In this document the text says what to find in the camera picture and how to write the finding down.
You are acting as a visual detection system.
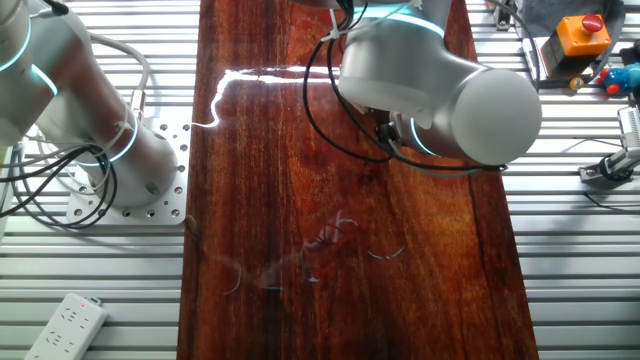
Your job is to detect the orange emergency stop box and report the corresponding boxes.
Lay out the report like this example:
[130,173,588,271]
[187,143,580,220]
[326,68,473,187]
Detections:
[555,13,613,58]

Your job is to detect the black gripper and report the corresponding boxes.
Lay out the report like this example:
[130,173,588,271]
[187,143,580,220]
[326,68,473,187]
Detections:
[375,119,406,150]

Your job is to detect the silver flat device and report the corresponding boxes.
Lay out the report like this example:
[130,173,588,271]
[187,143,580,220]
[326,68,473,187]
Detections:
[522,35,571,81]

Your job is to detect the long black wrist cable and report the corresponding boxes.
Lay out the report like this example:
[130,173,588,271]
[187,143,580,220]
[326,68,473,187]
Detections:
[326,39,509,175]
[301,39,395,164]

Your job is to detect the grey base cable with connector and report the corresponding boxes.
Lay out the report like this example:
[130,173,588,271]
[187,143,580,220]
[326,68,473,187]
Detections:
[82,29,152,121]

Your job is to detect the white power strip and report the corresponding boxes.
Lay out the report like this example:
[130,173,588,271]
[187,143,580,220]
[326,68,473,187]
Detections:
[23,292,109,360]

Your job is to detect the blue plastic toy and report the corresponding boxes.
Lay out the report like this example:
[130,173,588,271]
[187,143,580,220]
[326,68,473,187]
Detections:
[598,62,640,97]

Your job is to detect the brown wooden board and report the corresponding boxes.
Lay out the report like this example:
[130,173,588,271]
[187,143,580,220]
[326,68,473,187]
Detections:
[176,0,540,360]

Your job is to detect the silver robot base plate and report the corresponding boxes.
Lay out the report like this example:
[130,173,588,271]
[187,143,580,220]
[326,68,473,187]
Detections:
[64,118,192,226]

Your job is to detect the black camera cable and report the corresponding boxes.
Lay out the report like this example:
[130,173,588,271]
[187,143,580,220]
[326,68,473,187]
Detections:
[582,192,640,211]

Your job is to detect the black base cable bundle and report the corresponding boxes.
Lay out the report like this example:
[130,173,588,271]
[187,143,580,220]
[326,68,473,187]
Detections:
[0,142,119,230]

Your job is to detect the white cable tie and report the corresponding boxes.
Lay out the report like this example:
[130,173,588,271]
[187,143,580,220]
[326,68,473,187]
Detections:
[319,7,356,44]

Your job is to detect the black metal clamp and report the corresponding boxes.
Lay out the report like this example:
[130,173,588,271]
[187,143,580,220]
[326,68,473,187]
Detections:
[492,0,514,31]

